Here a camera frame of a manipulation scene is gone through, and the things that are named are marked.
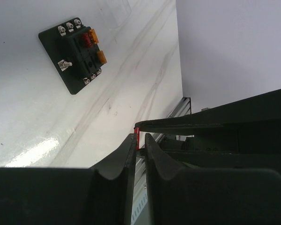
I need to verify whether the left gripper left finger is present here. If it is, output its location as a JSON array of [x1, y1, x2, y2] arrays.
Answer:
[[0, 134, 137, 225]]

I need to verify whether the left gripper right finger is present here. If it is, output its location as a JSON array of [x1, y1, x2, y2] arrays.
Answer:
[[145, 134, 281, 225]]

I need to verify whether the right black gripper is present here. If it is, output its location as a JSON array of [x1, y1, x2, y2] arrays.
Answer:
[[135, 89, 281, 173]]

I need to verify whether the red blade fuse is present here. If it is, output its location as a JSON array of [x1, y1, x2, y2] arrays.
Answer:
[[81, 33, 92, 48], [134, 127, 140, 151]]

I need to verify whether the black fuse box base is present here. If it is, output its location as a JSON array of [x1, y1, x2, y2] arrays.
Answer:
[[38, 17, 104, 95]]

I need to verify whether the orange blade fuse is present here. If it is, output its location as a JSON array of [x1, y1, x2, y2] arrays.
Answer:
[[96, 51, 107, 64], [88, 29, 99, 44]]

